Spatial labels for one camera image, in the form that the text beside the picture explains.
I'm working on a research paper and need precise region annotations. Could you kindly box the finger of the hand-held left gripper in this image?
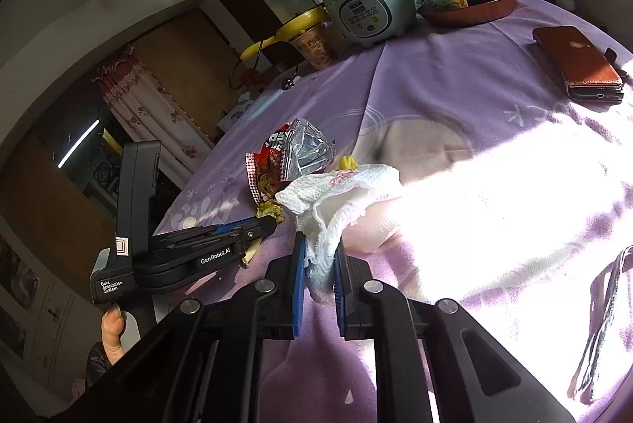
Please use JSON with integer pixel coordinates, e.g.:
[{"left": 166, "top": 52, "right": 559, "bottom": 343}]
[
  {"left": 150, "top": 218, "right": 263, "bottom": 253},
  {"left": 188, "top": 216, "right": 279, "bottom": 258}
]

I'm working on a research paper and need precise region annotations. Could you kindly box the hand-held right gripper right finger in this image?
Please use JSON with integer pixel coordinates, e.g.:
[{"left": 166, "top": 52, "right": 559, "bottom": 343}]
[{"left": 332, "top": 239, "right": 577, "bottom": 423}]

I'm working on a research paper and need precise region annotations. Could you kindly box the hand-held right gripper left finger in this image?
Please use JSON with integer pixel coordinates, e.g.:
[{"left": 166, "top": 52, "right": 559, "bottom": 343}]
[{"left": 64, "top": 231, "right": 310, "bottom": 423}]

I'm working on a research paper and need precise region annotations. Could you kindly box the green foam fruit net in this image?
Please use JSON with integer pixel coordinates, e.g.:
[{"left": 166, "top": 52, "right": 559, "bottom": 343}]
[{"left": 254, "top": 200, "right": 286, "bottom": 225}]

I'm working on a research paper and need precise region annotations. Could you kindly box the white paper towel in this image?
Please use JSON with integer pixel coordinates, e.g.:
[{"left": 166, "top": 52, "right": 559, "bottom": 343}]
[{"left": 274, "top": 163, "right": 405, "bottom": 301}]

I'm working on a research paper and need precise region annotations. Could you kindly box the person's left forearm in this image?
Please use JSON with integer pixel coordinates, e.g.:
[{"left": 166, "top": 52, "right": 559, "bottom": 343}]
[{"left": 85, "top": 343, "right": 112, "bottom": 388}]

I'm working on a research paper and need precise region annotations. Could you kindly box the person's left hand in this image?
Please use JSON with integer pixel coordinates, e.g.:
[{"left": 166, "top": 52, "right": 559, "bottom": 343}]
[{"left": 101, "top": 309, "right": 125, "bottom": 365}]

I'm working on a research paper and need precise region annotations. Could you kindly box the pale yellow peel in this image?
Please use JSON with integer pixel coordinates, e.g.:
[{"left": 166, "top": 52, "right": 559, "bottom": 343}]
[{"left": 241, "top": 236, "right": 262, "bottom": 266}]

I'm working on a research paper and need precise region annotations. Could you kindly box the silver red snack wrapper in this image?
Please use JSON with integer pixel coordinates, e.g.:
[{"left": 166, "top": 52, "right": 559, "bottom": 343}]
[{"left": 244, "top": 119, "right": 338, "bottom": 207}]

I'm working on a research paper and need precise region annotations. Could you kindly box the fluorescent tube light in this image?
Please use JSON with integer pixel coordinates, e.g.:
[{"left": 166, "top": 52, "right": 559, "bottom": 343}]
[{"left": 58, "top": 119, "right": 100, "bottom": 169}]

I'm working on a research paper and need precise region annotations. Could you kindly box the blue face mask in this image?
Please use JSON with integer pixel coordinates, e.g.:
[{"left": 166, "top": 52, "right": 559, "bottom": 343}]
[{"left": 241, "top": 89, "right": 284, "bottom": 118}]

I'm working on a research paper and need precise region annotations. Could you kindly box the floral curtain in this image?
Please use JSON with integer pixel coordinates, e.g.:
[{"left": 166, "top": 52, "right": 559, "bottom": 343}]
[{"left": 90, "top": 49, "right": 214, "bottom": 173}]

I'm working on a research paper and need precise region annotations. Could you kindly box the brown instant noodle cup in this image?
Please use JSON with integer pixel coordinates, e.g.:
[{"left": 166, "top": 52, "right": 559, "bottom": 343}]
[{"left": 289, "top": 24, "right": 333, "bottom": 71}]

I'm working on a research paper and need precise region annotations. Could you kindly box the yellow pan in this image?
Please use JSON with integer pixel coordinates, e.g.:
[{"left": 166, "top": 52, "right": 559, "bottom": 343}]
[{"left": 240, "top": 6, "right": 330, "bottom": 61}]

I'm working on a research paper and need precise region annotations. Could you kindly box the light blue rice cooker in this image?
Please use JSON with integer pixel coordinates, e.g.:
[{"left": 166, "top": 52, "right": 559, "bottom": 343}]
[{"left": 321, "top": 0, "right": 417, "bottom": 49}]

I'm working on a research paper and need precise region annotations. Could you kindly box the brown leather phone case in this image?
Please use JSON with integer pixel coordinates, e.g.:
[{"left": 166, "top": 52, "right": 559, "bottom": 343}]
[{"left": 533, "top": 26, "right": 630, "bottom": 104}]

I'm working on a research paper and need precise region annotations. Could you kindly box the wall poster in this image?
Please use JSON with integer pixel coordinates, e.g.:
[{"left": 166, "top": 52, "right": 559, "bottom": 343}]
[{"left": 0, "top": 235, "right": 41, "bottom": 310}]

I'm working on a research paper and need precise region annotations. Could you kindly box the black cable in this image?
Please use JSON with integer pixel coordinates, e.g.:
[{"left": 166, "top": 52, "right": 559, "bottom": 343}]
[{"left": 229, "top": 51, "right": 308, "bottom": 92}]

